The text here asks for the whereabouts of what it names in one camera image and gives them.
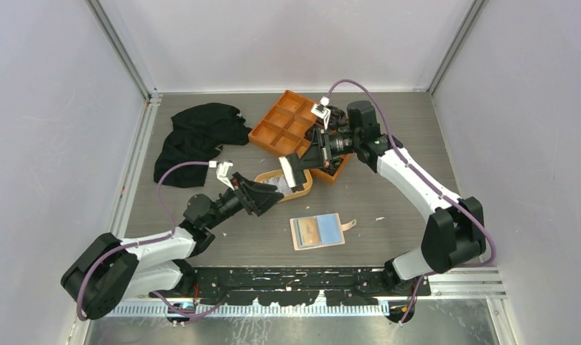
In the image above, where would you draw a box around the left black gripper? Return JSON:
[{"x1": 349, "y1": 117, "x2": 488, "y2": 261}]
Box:
[{"x1": 205, "y1": 172, "x2": 284, "y2": 230}]

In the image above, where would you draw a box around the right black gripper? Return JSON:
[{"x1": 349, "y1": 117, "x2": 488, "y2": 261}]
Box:
[{"x1": 294, "y1": 126, "x2": 360, "y2": 172}]

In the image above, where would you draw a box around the orange oval tray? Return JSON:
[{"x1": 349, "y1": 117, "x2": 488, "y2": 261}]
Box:
[{"x1": 254, "y1": 170, "x2": 313, "y2": 203}]

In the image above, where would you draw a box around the yellow credit card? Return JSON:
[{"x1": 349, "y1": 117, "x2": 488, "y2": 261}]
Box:
[{"x1": 294, "y1": 217, "x2": 320, "y2": 248}]

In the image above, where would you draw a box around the beige card holder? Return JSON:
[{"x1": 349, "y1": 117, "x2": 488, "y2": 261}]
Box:
[{"x1": 289, "y1": 213, "x2": 357, "y2": 251}]

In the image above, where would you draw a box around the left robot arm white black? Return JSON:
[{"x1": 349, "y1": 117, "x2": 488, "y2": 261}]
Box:
[{"x1": 60, "y1": 172, "x2": 284, "y2": 320}]

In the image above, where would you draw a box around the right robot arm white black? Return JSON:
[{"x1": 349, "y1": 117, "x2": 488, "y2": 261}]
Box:
[{"x1": 279, "y1": 101, "x2": 487, "y2": 295}]

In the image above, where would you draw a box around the right credit card in tray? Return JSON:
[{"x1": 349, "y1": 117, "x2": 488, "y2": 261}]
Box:
[{"x1": 263, "y1": 175, "x2": 293, "y2": 196}]

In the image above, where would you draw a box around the dark brown rolled tie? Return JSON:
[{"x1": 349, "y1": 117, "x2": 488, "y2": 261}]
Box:
[{"x1": 328, "y1": 106, "x2": 348, "y2": 131}]

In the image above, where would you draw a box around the orange compartment organizer box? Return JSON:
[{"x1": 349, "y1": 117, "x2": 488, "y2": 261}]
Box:
[{"x1": 248, "y1": 90, "x2": 351, "y2": 185}]

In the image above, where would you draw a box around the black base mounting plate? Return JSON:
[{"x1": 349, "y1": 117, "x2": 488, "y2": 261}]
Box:
[{"x1": 161, "y1": 267, "x2": 430, "y2": 307}]

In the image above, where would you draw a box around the black cloth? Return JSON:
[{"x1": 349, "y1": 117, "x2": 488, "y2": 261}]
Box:
[{"x1": 153, "y1": 102, "x2": 251, "y2": 183}]

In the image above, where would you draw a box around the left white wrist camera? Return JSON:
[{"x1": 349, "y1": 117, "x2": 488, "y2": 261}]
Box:
[{"x1": 215, "y1": 161, "x2": 233, "y2": 188}]

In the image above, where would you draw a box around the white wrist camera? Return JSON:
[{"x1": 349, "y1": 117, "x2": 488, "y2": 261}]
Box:
[
  {"x1": 310, "y1": 96, "x2": 331, "y2": 129},
  {"x1": 215, "y1": 161, "x2": 233, "y2": 188}
]

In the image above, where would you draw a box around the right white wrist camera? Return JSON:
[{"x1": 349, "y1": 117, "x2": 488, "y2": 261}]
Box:
[{"x1": 310, "y1": 96, "x2": 331, "y2": 129}]

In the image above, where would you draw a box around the aluminium front frame rail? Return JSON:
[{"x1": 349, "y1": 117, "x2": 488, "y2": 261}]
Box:
[{"x1": 103, "y1": 267, "x2": 507, "y2": 323}]

